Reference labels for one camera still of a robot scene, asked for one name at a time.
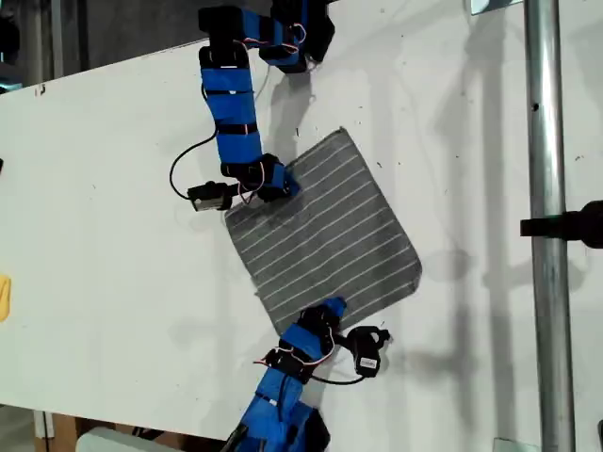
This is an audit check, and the black clamp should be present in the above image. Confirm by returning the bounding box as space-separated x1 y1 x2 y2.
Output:
519 200 603 250

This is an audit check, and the yellow object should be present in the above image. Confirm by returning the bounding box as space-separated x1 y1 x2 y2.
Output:
0 273 13 324

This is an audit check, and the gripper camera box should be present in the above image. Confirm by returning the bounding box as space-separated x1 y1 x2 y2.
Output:
187 180 235 214
346 324 393 379

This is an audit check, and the black round object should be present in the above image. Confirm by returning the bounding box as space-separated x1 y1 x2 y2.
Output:
0 13 23 57

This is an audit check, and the camera black cable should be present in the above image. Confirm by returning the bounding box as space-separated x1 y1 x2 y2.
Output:
310 370 367 387
168 133 220 200

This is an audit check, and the steel post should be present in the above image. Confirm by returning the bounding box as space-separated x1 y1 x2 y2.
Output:
522 0 579 452

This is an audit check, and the brown wooden table leg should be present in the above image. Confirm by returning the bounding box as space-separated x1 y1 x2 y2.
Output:
46 413 80 452

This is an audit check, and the grey vertical pole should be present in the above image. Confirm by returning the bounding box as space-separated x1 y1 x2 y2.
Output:
49 0 65 79

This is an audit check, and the grey white-striped towel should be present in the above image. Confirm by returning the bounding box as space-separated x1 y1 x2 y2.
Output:
223 125 424 337

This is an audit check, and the white box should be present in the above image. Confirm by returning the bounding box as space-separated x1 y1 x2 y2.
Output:
74 426 187 452

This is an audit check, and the white leg bracket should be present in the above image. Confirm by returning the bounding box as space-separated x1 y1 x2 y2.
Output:
32 409 56 441

